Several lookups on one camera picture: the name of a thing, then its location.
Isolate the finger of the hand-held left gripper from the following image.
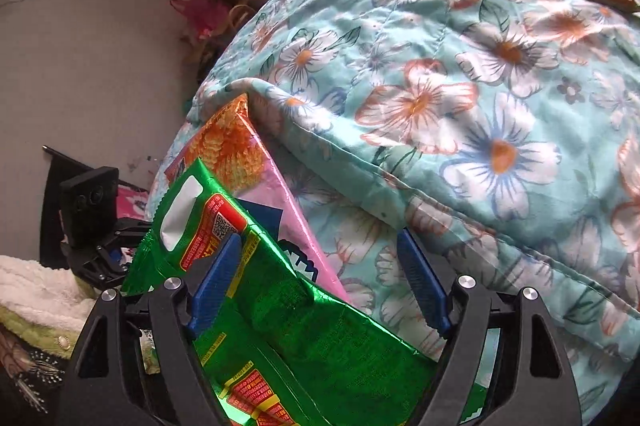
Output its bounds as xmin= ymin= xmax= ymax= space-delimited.
xmin=95 ymin=217 xmax=153 ymax=283

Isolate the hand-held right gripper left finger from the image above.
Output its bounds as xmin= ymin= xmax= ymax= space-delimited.
xmin=57 ymin=232 xmax=243 ymax=426

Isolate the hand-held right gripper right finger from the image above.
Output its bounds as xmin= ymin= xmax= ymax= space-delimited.
xmin=396 ymin=229 xmax=583 ymax=426

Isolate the green foil snack packet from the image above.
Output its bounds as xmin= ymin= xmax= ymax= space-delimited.
xmin=120 ymin=157 xmax=451 ymax=426

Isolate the pink printed cloth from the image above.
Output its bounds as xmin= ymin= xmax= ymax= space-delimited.
xmin=116 ymin=185 xmax=151 ymax=223

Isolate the orange pink snack bag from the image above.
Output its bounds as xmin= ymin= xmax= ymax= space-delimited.
xmin=164 ymin=94 xmax=351 ymax=307

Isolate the dark embroidered garment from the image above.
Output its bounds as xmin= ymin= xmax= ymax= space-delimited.
xmin=0 ymin=326 xmax=76 ymax=426

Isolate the floral blue blanket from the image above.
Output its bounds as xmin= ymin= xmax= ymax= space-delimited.
xmin=147 ymin=0 xmax=640 ymax=426

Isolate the pink plastic bag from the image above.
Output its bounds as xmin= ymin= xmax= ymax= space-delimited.
xmin=169 ymin=0 xmax=233 ymax=40

